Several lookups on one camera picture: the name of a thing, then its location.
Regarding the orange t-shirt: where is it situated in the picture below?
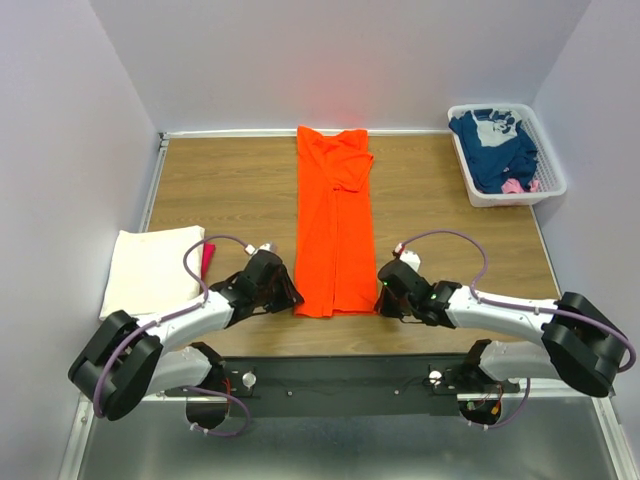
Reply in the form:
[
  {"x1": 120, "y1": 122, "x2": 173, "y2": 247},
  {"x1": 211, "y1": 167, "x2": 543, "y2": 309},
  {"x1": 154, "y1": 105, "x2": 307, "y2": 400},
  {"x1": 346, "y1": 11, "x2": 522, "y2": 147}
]
[{"x1": 294, "y1": 126, "x2": 377, "y2": 318}]

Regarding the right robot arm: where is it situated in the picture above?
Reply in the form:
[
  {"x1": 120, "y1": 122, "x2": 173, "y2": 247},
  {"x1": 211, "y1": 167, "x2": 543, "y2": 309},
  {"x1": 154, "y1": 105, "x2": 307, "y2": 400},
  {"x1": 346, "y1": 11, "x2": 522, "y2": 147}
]
[{"x1": 375, "y1": 259, "x2": 631, "y2": 398}]

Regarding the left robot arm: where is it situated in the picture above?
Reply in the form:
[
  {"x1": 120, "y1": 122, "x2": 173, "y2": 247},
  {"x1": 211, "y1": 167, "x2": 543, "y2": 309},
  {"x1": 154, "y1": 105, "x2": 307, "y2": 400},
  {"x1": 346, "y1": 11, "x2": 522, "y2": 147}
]
[{"x1": 68, "y1": 249, "x2": 304, "y2": 421}]

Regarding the magenta folded t-shirt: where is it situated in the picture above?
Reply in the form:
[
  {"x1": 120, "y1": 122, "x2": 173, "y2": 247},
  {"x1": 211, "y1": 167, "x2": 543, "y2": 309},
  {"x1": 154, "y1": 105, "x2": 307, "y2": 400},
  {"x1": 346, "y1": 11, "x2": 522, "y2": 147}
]
[{"x1": 200, "y1": 243, "x2": 216, "y2": 279}]

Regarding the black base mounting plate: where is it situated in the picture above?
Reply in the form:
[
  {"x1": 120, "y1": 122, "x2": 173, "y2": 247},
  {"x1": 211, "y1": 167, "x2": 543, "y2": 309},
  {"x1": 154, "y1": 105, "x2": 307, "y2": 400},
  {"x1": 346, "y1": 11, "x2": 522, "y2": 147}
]
[{"x1": 186, "y1": 354, "x2": 520, "y2": 432}]

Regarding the white folded t-shirt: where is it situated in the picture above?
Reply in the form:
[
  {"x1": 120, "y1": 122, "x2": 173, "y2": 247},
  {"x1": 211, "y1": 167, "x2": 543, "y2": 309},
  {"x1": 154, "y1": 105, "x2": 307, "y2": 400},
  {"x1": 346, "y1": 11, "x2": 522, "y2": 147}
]
[{"x1": 99, "y1": 225, "x2": 205, "y2": 320}]

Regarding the pink garment in basket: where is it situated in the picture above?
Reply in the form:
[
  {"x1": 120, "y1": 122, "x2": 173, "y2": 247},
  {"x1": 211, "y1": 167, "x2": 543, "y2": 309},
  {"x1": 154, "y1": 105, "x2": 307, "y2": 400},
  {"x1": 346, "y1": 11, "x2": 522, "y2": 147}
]
[{"x1": 501, "y1": 178, "x2": 539, "y2": 194}]

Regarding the white plastic laundry basket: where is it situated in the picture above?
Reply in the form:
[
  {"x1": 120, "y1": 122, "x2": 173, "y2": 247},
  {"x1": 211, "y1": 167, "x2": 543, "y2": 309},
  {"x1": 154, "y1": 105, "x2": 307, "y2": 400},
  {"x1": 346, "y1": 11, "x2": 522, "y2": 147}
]
[{"x1": 447, "y1": 103, "x2": 567, "y2": 208}]

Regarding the navy blue printed t-shirt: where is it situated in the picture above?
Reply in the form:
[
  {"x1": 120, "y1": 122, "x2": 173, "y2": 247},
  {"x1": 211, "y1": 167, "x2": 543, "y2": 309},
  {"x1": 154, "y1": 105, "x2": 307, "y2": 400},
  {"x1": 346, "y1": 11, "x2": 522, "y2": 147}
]
[{"x1": 449, "y1": 108, "x2": 538, "y2": 194}]

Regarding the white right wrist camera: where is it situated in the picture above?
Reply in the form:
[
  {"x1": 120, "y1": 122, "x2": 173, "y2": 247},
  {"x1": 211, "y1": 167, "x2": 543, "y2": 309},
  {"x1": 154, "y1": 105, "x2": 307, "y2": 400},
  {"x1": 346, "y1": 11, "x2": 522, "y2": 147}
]
[{"x1": 393, "y1": 243, "x2": 421, "y2": 273}]

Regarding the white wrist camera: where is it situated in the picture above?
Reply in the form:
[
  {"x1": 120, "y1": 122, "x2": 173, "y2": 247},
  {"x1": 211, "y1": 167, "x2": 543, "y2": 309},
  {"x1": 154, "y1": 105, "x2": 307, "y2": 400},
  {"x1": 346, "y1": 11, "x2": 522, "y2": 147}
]
[
  {"x1": 244, "y1": 242, "x2": 277, "y2": 256},
  {"x1": 393, "y1": 243, "x2": 421, "y2": 273}
]

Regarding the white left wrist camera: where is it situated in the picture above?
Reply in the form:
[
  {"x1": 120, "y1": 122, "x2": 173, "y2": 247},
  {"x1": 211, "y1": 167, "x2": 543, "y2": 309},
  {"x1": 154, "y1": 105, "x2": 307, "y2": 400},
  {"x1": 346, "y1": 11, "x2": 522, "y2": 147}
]
[{"x1": 244, "y1": 242, "x2": 277, "y2": 256}]

